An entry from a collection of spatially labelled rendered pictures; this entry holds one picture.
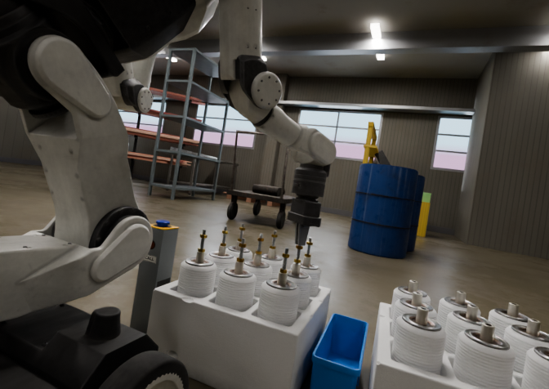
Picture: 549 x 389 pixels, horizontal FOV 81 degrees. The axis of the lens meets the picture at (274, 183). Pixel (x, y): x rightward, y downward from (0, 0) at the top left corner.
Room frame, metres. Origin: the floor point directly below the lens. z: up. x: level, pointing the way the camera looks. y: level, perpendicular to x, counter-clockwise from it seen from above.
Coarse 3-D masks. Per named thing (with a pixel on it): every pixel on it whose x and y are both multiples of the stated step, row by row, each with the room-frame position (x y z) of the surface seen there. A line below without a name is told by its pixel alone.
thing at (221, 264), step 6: (210, 258) 0.94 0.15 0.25; (216, 258) 0.94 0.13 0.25; (234, 258) 0.97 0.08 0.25; (216, 264) 0.93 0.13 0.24; (222, 264) 0.93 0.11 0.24; (228, 264) 0.94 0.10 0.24; (234, 264) 0.96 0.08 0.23; (216, 270) 0.93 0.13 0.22; (222, 270) 0.93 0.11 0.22; (216, 276) 0.93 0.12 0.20; (216, 282) 0.93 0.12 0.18
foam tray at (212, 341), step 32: (160, 288) 0.83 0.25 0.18; (320, 288) 1.03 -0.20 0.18; (160, 320) 0.81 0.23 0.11; (192, 320) 0.77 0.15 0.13; (224, 320) 0.75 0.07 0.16; (256, 320) 0.72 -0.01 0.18; (320, 320) 0.93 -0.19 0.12; (192, 352) 0.77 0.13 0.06; (224, 352) 0.74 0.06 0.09; (256, 352) 0.71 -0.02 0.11; (288, 352) 0.69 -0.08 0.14; (224, 384) 0.74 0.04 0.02; (256, 384) 0.71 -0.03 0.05; (288, 384) 0.69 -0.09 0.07
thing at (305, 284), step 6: (288, 276) 0.86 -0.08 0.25; (294, 282) 0.85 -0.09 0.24; (300, 282) 0.85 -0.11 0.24; (306, 282) 0.86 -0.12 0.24; (300, 288) 0.85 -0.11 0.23; (306, 288) 0.86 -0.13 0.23; (300, 294) 0.85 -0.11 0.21; (306, 294) 0.86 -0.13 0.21; (300, 300) 0.85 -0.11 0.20; (306, 300) 0.87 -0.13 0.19; (300, 306) 0.85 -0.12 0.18; (306, 306) 0.87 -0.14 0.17
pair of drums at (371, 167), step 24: (360, 168) 3.00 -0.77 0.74; (384, 168) 2.78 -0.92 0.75; (408, 168) 2.78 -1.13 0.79; (360, 192) 2.92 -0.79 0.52; (384, 192) 2.77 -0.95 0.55; (408, 192) 2.79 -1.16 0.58; (360, 216) 2.88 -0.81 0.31; (384, 216) 2.76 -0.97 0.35; (408, 216) 2.82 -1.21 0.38; (360, 240) 2.85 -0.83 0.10; (384, 240) 2.75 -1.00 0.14; (408, 240) 3.27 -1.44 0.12
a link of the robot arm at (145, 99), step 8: (128, 64) 0.93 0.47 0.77; (128, 72) 0.93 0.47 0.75; (104, 80) 0.92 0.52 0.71; (112, 80) 0.91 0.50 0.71; (120, 80) 0.92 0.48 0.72; (128, 80) 0.93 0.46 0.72; (136, 80) 0.96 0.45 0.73; (112, 88) 0.92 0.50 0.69; (120, 88) 0.93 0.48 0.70; (128, 88) 0.93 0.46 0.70; (136, 88) 0.95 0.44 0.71; (144, 88) 0.98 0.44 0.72; (128, 96) 0.94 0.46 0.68; (136, 96) 0.96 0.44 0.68; (144, 96) 0.98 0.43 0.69; (152, 96) 1.03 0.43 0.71; (128, 104) 0.96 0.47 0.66; (136, 104) 0.96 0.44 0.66; (144, 104) 0.99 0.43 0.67; (152, 104) 1.03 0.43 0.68; (144, 112) 1.00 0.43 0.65
